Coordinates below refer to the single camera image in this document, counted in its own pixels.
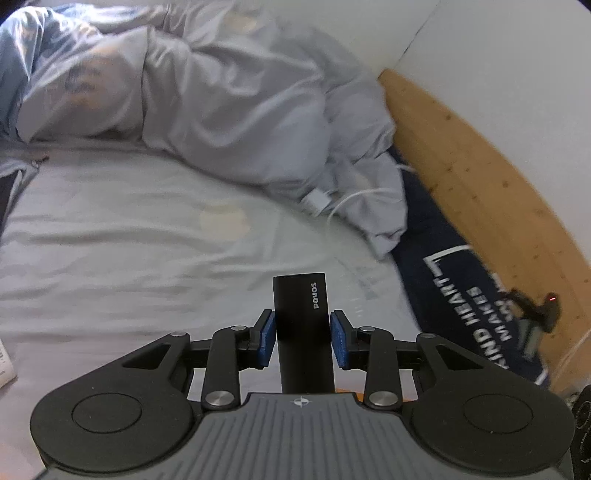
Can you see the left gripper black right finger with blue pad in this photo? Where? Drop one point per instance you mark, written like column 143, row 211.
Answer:
column 376, row 352

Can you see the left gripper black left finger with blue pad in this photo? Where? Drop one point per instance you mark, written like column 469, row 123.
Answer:
column 230, row 351

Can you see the black cylindrical device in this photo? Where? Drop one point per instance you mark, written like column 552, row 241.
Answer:
column 303, row 334

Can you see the navy pillow with white text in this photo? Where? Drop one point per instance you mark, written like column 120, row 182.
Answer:
column 451, row 292

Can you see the grey bed sheet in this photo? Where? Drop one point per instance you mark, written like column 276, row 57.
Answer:
column 107, row 250

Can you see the white charger plug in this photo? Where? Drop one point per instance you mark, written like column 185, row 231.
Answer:
column 316, row 202

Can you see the wooden headboard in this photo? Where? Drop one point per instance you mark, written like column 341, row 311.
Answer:
column 501, row 215

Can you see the white remote control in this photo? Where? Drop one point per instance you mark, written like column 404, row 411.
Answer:
column 7, row 371

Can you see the grey crumpled duvet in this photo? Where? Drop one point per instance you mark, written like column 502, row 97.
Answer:
column 235, row 92

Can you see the black garment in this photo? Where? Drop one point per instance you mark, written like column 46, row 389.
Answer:
column 11, row 185

